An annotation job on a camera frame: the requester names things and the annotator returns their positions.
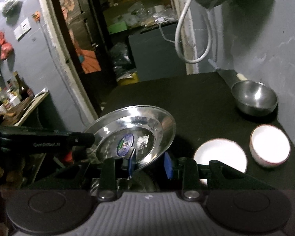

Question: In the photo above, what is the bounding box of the orange patterned cloth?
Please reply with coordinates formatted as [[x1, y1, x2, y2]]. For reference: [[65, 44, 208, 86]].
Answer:
[[59, 0, 101, 74]]

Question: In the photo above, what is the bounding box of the far white ceramic bowl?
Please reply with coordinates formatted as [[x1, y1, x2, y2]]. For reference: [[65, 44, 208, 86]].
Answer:
[[249, 124, 291, 168]]

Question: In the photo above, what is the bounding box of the dark glass bottle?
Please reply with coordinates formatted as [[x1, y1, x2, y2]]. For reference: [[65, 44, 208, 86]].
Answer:
[[13, 71, 30, 101]]

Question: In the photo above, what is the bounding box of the green box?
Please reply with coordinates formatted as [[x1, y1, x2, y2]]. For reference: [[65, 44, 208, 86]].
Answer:
[[108, 21, 128, 34]]

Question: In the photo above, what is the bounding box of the yellow container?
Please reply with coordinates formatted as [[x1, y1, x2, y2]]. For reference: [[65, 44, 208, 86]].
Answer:
[[117, 71, 139, 86]]

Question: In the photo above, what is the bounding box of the small steel plate with sticker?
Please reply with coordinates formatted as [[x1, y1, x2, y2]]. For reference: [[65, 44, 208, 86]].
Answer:
[[85, 105, 176, 171]]

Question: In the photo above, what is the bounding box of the red hanging bag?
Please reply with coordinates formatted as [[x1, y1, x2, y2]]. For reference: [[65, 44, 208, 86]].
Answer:
[[0, 31, 14, 61]]

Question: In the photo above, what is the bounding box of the thin white cable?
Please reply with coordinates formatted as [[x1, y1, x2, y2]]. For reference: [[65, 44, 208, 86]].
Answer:
[[158, 22, 176, 44]]

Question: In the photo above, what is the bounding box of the wooden side shelf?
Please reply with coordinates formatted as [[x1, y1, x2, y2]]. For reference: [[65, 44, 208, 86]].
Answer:
[[0, 87, 49, 126]]

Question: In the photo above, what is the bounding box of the white ceramic bowl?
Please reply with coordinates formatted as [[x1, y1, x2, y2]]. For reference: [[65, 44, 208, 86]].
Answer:
[[193, 138, 248, 173], [249, 124, 291, 168]]

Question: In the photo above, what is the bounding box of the white hose loop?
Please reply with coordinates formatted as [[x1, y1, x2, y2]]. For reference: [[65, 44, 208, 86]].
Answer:
[[174, 0, 213, 65]]

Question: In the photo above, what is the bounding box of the knife with cream handle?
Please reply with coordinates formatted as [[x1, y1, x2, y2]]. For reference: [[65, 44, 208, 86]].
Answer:
[[216, 69, 249, 89]]

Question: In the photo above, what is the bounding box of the dark cabinet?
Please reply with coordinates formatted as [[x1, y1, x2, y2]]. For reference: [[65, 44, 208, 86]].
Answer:
[[129, 23, 186, 82]]

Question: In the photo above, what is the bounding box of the black table mat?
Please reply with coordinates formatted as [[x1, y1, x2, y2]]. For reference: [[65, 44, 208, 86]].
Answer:
[[101, 73, 295, 190]]

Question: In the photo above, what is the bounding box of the steel bowl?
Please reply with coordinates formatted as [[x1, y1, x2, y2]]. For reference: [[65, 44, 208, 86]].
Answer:
[[231, 80, 278, 116]]

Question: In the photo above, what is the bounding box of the near white ceramic bowl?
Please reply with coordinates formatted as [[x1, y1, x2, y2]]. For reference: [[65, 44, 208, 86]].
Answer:
[[193, 138, 248, 173]]

